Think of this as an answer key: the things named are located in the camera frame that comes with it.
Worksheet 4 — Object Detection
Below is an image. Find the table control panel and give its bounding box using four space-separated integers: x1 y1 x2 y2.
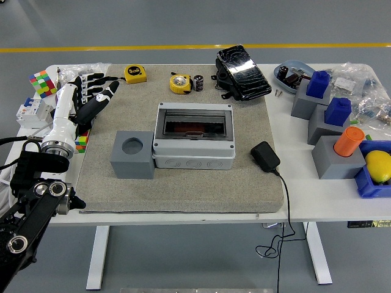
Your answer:
346 219 391 229

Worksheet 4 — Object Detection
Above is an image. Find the blue plastic bin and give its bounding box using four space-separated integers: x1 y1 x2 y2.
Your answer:
354 140 391 199

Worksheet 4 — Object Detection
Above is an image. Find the clear bag of resistors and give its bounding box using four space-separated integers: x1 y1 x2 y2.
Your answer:
351 78 391 137

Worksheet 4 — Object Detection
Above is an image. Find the grey electrical enclosure box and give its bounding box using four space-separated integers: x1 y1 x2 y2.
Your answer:
152 102 238 170

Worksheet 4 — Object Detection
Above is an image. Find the clear bag white label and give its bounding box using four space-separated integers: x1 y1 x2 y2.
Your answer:
329 62 373 101

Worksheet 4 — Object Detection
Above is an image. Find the grey block holder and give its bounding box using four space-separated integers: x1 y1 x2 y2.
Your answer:
290 81 332 120
311 135 367 180
307 105 351 146

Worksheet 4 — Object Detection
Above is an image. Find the large colourful puzzle cube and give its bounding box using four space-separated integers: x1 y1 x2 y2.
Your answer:
28 70 59 99

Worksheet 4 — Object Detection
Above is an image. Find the clear plastic bag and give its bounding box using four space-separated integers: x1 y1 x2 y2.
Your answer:
59 62 111 81

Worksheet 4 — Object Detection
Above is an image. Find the blue battery block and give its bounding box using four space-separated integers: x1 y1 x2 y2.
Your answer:
306 70 331 99
324 97 352 126

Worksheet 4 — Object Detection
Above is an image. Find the yellow lemon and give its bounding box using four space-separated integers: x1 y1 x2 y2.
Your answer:
365 150 391 184

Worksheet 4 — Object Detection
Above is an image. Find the metal clip part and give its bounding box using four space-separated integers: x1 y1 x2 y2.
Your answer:
290 67 309 81

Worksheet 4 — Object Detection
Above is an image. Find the black power adapter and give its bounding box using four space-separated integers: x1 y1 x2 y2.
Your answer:
250 141 281 173

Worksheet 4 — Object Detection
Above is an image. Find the blue dish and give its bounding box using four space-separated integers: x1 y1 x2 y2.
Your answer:
273 59 315 95

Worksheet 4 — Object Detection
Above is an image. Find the white circuit breaker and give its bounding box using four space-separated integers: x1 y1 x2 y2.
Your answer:
15 97 55 129

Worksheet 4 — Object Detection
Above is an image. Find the white table leg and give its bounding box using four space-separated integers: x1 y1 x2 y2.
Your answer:
86 225 110 291
302 222 333 285

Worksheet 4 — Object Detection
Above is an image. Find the yellow tape measure black label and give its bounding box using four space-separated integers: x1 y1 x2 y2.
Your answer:
103 65 147 85

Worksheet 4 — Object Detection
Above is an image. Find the yellow tape measure shiny face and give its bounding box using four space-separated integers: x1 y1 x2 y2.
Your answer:
169 73 193 94

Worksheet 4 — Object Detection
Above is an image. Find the brown capacitor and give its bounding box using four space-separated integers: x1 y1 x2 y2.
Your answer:
283 74 302 87

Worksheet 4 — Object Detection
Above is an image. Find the grey block with round hole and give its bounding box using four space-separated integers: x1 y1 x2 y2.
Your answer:
109 130 156 180

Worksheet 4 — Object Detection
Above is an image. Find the black adapter cord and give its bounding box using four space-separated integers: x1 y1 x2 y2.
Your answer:
255 169 307 293

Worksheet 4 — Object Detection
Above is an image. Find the grey-brown mat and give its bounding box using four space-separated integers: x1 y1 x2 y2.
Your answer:
76 63 285 214

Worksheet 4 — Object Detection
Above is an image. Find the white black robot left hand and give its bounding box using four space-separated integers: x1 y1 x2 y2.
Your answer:
45 72 120 144

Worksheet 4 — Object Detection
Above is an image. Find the small colourful puzzle cube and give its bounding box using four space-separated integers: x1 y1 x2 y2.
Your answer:
75 129 92 154

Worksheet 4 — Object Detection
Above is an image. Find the black pouch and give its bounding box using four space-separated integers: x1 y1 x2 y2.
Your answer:
210 57 242 100

